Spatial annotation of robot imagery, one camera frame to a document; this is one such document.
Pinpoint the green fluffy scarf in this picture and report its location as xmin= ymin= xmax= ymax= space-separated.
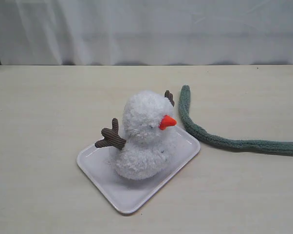
xmin=178 ymin=85 xmax=293 ymax=156

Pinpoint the white plastic tray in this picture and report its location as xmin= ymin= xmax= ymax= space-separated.
xmin=76 ymin=126 xmax=201 ymax=215

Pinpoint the white plush snowman toy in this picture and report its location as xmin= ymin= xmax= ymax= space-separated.
xmin=95 ymin=90 xmax=177 ymax=180

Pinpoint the white backdrop curtain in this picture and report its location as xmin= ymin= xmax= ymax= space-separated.
xmin=0 ymin=0 xmax=293 ymax=65

